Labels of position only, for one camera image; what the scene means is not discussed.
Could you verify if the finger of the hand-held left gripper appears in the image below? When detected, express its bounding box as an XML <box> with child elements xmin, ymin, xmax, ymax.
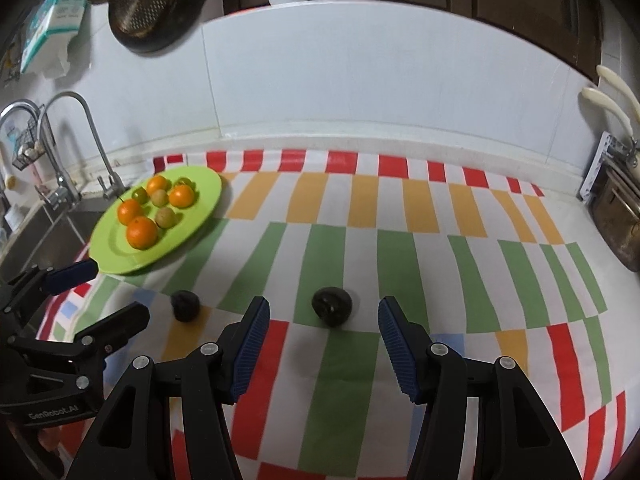
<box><xmin>7</xmin><ymin>301</ymin><xmax>152</xmax><ymax>376</ymax></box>
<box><xmin>0</xmin><ymin>258</ymin><xmax>99</xmax><ymax>333</ymax></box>

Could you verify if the wire basket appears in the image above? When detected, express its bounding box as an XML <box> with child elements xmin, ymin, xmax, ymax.
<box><xmin>10</xmin><ymin>119</ymin><xmax>43</xmax><ymax>171</ymax></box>

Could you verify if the steel gooseneck faucet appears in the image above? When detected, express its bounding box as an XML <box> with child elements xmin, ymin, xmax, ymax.
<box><xmin>37</xmin><ymin>91</ymin><xmax>128</xmax><ymax>201</ymax></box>

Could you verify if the green plate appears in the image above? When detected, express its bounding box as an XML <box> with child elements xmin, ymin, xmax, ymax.
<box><xmin>89</xmin><ymin>165</ymin><xmax>223</xmax><ymax>275</ymax></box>

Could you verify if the steel sink faucet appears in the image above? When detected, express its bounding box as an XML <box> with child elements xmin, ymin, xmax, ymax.
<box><xmin>0</xmin><ymin>100</ymin><xmax>81</xmax><ymax>211</ymax></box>

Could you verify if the steel pot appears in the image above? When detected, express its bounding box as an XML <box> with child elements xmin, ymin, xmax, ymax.
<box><xmin>592</xmin><ymin>170</ymin><xmax>640</xmax><ymax>273</ymax></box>

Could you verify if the dark round pan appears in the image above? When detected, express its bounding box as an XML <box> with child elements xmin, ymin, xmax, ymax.
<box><xmin>107</xmin><ymin>0</ymin><xmax>215</xmax><ymax>54</ymax></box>

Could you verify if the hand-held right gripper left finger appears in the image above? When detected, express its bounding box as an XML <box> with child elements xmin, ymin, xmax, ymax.
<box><xmin>65</xmin><ymin>296</ymin><xmax>272</xmax><ymax>480</ymax></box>

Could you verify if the smooth oval orange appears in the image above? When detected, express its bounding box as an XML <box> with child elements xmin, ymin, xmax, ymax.
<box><xmin>125</xmin><ymin>216</ymin><xmax>160</xmax><ymax>250</ymax></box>

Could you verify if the striped colourful tablecloth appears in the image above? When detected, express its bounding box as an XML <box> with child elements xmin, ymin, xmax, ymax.
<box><xmin>35</xmin><ymin>149</ymin><xmax>628</xmax><ymax>480</ymax></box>

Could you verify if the cream handled knife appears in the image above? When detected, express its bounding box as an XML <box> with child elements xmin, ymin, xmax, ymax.
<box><xmin>596</xmin><ymin>65</ymin><xmax>640</xmax><ymax>122</ymax></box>
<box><xmin>580</xmin><ymin>87</ymin><xmax>636</xmax><ymax>133</ymax></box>

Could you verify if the large orange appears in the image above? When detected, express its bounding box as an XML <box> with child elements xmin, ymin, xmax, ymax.
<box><xmin>168</xmin><ymin>184</ymin><xmax>196</xmax><ymax>209</ymax></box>

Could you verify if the steel sink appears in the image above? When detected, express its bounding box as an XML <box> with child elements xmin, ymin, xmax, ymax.
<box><xmin>0</xmin><ymin>195</ymin><xmax>108</xmax><ymax>286</ymax></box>

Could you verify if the white teal box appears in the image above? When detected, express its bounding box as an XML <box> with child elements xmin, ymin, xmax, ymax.
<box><xmin>20</xmin><ymin>0</ymin><xmax>98</xmax><ymax>78</ymax></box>

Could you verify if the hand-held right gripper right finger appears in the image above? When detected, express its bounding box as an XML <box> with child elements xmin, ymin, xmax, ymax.
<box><xmin>377</xmin><ymin>296</ymin><xmax>583</xmax><ymax>480</ymax></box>

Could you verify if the tangerine with stem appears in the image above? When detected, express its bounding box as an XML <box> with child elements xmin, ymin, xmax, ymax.
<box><xmin>117</xmin><ymin>198</ymin><xmax>144</xmax><ymax>227</ymax></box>

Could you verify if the dark plum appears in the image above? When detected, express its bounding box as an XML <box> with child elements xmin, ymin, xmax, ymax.
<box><xmin>311</xmin><ymin>286</ymin><xmax>353</xmax><ymax>328</ymax></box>
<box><xmin>171</xmin><ymin>290</ymin><xmax>201</xmax><ymax>322</ymax></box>

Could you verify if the metal dish rack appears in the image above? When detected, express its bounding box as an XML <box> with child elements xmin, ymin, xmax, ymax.
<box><xmin>577</xmin><ymin>131</ymin><xmax>640</xmax><ymax>206</ymax></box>

